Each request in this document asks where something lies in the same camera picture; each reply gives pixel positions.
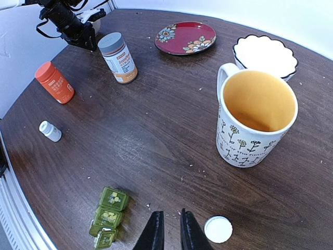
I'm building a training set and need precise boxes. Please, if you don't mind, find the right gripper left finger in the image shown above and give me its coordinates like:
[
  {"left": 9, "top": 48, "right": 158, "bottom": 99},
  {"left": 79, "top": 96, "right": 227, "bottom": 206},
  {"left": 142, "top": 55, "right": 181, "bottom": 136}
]
[{"left": 133, "top": 211, "right": 164, "bottom": 250}]

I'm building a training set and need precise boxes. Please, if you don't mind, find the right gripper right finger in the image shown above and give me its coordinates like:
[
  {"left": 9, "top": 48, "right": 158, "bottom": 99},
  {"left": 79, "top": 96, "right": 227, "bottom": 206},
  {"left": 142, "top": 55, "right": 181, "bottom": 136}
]
[{"left": 180, "top": 208, "right": 213, "bottom": 250}]

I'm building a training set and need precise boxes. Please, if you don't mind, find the patterned mug orange inside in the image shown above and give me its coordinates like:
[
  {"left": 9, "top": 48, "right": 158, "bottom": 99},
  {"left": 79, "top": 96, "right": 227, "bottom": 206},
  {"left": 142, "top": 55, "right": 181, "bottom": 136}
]
[{"left": 215, "top": 63, "right": 298, "bottom": 168}]

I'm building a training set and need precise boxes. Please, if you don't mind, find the red floral plate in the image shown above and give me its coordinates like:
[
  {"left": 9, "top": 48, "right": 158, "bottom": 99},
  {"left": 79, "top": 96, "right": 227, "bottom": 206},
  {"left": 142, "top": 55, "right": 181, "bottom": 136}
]
[{"left": 155, "top": 21, "right": 216, "bottom": 56}]

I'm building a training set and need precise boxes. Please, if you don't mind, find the orange pill bottle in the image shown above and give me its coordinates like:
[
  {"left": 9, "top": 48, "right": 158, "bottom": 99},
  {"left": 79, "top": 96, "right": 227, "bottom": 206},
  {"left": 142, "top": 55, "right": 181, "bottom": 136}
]
[{"left": 35, "top": 61, "right": 75, "bottom": 104}]

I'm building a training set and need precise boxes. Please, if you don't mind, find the grey-capped orange label bottle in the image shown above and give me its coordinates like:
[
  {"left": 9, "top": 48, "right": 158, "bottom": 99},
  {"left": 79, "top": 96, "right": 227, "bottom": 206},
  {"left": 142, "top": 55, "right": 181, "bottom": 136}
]
[{"left": 97, "top": 32, "right": 138, "bottom": 84}]

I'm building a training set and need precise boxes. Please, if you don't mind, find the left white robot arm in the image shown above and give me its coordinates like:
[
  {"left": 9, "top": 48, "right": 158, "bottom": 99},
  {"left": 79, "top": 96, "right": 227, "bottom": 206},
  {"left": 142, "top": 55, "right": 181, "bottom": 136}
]
[{"left": 23, "top": 0, "right": 97, "bottom": 51}]

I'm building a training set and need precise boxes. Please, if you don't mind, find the white labelled pill bottle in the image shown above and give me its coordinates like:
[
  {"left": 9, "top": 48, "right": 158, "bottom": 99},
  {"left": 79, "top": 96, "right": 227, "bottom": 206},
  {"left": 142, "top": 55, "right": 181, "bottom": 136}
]
[{"left": 204, "top": 216, "right": 233, "bottom": 244}]

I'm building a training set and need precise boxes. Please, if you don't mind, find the small white bottle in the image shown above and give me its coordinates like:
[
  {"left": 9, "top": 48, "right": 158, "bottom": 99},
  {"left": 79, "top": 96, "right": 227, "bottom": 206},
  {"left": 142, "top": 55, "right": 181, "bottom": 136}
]
[{"left": 39, "top": 121, "right": 62, "bottom": 142}]

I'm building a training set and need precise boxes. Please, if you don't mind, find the front aluminium rail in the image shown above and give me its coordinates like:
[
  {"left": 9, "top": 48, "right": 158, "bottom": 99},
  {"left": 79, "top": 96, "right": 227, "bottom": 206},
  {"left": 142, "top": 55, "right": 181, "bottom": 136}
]
[{"left": 1, "top": 138, "right": 57, "bottom": 249}]

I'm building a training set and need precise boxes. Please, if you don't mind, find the small white bowl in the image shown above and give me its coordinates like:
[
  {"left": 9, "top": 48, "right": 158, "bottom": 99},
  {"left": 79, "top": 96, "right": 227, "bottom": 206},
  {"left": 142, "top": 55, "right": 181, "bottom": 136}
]
[{"left": 92, "top": 19, "right": 101, "bottom": 36}]

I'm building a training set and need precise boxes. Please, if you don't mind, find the green pill organizer box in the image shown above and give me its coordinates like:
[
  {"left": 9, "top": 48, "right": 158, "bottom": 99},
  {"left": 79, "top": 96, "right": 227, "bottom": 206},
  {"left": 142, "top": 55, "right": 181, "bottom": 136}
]
[{"left": 89, "top": 186, "right": 129, "bottom": 249}]

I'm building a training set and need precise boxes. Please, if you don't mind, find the white scalloped bowl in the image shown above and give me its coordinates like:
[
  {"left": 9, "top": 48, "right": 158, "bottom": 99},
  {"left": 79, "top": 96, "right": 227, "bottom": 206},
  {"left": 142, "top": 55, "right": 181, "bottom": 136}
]
[{"left": 233, "top": 34, "right": 299, "bottom": 81}]

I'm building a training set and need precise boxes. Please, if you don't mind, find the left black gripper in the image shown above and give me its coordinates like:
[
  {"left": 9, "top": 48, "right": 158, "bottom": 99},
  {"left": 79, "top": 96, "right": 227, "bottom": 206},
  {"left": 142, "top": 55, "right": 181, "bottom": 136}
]
[{"left": 61, "top": 22, "right": 96, "bottom": 51}]

